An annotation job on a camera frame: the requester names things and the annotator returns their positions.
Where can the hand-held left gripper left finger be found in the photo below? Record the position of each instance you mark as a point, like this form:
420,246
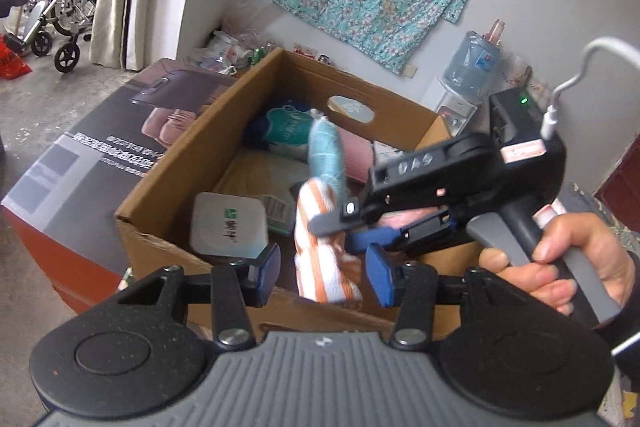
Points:
267,274

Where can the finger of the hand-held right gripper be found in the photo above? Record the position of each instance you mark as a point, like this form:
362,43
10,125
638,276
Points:
380,239
345,218

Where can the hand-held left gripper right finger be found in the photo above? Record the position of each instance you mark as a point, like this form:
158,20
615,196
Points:
380,274

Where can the orange striped towel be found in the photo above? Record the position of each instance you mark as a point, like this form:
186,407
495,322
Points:
320,267

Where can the teal towel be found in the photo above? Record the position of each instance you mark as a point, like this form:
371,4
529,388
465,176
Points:
325,152

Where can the teal wet wipes pack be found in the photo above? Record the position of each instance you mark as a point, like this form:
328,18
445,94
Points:
282,127

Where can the brown cardboard box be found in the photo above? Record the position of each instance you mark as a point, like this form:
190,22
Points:
165,187

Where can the person's right hand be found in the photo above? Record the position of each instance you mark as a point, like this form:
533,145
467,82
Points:
600,252

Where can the clear packet with barcode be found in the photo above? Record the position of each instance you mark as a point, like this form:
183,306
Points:
277,212

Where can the white lidded wipes box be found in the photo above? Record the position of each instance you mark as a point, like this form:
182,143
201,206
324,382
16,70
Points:
225,222

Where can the blue water jug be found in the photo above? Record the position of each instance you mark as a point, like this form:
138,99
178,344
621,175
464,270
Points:
470,64

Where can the brown wooden door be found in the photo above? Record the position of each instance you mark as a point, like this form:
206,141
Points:
620,199

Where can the red bottle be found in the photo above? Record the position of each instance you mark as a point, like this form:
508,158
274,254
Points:
306,52

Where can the green can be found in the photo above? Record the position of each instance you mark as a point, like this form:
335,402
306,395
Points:
258,53

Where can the large dark printed carton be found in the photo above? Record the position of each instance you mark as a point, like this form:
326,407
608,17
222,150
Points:
75,187

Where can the clear plastic bag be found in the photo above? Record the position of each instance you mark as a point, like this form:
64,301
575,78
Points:
245,22

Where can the red plastic bag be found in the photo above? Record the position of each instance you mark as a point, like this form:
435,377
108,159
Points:
12,64

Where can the dark padded seat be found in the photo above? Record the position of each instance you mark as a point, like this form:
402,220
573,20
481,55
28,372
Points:
12,4

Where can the wall socket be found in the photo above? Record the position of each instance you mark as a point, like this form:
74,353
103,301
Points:
410,71

